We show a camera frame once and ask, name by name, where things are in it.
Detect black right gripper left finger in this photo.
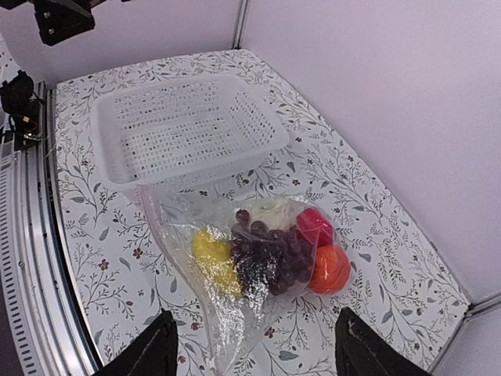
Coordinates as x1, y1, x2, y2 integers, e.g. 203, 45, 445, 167
94, 310, 178, 376

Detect left aluminium frame post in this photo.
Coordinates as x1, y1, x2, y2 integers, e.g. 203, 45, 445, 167
232, 0, 251, 49

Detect orange toy pepper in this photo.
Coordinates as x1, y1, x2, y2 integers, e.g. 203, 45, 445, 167
308, 245, 351, 295

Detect right aluminium frame post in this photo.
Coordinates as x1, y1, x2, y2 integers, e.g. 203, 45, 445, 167
464, 291, 501, 320

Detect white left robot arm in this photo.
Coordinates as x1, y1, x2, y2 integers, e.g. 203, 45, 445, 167
1, 1, 131, 83

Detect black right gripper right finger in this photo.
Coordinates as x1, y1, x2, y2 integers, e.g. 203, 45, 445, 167
335, 307, 429, 376

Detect floral patterned table mat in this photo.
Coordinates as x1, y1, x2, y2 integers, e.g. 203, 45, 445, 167
54, 49, 469, 375

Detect aluminium frame post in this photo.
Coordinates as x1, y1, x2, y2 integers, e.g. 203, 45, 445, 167
464, 291, 501, 320
232, 0, 251, 49

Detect white toy cabbage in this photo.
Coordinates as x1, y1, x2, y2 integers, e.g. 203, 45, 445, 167
248, 197, 297, 231

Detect aluminium front rail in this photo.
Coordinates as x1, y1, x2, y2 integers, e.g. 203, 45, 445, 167
1, 82, 102, 375

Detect dark red toy grapes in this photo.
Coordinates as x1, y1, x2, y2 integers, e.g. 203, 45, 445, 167
230, 208, 315, 296

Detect white plastic mesh basket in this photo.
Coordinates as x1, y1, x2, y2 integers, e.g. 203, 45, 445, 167
90, 74, 290, 200

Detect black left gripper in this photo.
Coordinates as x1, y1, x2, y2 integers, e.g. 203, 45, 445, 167
1, 0, 106, 46

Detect yellow toy lemon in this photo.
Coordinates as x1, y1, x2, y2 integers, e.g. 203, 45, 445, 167
192, 230, 242, 298

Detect clear zip top bag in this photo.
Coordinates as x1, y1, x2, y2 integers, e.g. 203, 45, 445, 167
139, 186, 351, 375

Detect red toy pepper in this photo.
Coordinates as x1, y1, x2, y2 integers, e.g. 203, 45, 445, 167
297, 208, 334, 247

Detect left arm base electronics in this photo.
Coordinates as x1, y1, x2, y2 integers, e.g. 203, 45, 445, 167
1, 70, 45, 151

